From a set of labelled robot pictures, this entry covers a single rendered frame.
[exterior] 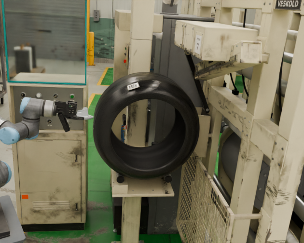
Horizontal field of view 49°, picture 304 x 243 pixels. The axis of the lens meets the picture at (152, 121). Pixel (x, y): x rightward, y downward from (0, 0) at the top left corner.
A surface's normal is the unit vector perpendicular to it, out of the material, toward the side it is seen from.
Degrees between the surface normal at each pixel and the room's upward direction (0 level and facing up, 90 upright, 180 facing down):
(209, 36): 90
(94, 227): 0
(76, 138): 90
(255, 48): 72
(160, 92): 79
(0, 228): 5
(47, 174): 90
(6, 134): 88
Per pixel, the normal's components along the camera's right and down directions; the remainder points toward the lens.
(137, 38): 0.14, 0.33
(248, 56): 0.15, 0.03
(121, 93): -0.28, -0.36
